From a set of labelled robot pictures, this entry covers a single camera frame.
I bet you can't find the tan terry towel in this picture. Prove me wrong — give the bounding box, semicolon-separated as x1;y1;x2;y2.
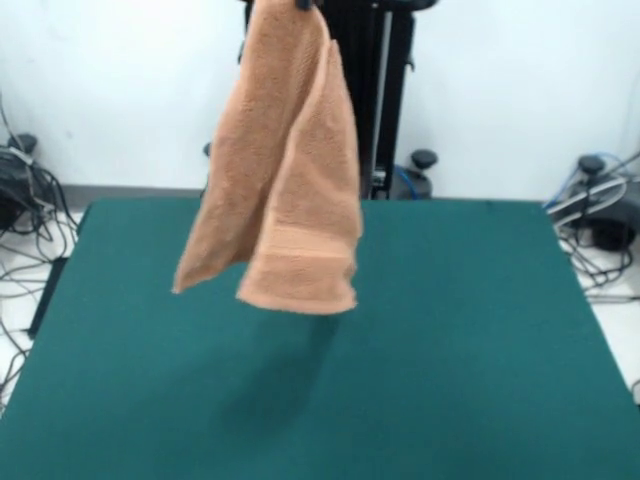
172;0;365;316

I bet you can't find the dark green table cloth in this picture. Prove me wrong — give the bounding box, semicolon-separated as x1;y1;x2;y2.
0;198;640;480

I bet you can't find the dark grey stand base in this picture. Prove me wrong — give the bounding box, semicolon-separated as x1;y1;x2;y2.
547;154;640;251
0;147;36;231

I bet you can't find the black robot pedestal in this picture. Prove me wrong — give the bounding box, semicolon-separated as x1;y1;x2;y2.
236;0;439;201

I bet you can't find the blue cable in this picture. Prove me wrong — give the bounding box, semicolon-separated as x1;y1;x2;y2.
392;166;426;200
542;151;640;210

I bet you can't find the black cable tangle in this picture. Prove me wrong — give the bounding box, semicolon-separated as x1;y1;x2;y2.
544;149;640;406
0;94;79;416

